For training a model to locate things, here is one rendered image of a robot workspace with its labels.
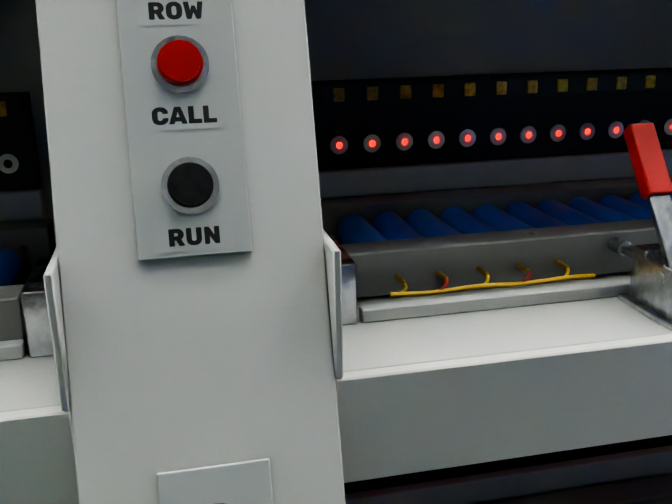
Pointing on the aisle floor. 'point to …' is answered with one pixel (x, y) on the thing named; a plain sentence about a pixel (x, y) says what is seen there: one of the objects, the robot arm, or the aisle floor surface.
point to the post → (191, 277)
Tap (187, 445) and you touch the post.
